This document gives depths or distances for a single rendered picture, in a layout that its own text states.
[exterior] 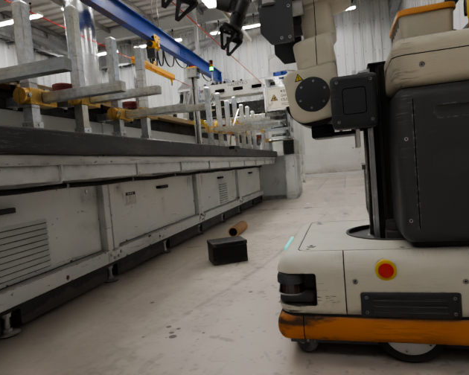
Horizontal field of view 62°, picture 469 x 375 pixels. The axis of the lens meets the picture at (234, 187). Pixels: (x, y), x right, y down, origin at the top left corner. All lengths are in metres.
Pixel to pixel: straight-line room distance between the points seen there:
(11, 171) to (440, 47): 1.22
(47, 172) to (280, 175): 4.62
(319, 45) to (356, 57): 11.01
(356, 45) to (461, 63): 11.27
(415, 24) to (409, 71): 0.23
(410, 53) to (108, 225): 1.54
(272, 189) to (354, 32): 7.52
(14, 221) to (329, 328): 1.16
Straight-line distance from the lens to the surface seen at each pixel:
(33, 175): 1.40
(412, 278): 1.07
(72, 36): 1.67
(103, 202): 2.03
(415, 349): 1.14
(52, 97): 1.41
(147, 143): 1.95
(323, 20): 1.33
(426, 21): 1.29
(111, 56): 1.86
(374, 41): 12.39
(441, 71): 1.10
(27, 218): 1.70
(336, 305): 1.08
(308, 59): 1.25
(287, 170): 5.64
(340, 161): 11.90
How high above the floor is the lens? 0.53
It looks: 3 degrees down
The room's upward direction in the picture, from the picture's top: 5 degrees counter-clockwise
